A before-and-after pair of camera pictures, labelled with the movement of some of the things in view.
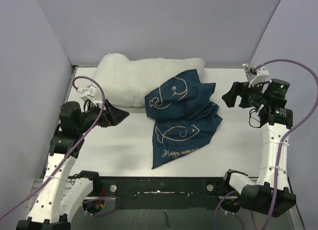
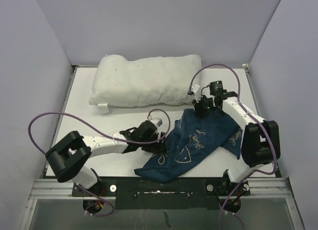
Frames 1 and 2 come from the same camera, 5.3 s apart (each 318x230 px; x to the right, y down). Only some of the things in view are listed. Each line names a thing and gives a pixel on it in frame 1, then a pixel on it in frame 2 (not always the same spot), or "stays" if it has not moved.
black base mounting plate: [161, 193] stays
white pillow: [124, 82] stays
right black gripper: [230, 97] -> [198, 110]
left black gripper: [112, 115] -> [158, 147]
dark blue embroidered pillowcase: [185, 115] -> [194, 138]
